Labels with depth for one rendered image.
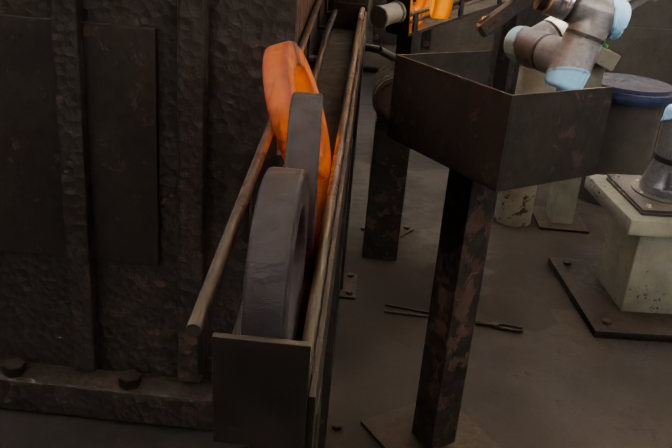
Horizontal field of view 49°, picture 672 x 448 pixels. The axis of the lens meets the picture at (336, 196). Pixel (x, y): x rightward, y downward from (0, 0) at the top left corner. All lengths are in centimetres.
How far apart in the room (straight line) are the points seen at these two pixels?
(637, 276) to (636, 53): 209
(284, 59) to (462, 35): 344
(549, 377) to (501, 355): 12
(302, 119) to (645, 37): 331
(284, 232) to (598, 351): 141
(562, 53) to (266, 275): 102
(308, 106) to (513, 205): 175
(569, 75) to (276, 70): 72
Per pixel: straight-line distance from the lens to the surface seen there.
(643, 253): 199
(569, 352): 185
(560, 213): 254
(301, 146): 71
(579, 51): 147
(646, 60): 399
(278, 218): 56
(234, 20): 120
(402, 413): 153
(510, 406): 163
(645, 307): 207
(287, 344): 56
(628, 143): 274
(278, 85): 89
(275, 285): 55
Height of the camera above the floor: 94
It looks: 22 degrees down
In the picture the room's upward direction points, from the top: 5 degrees clockwise
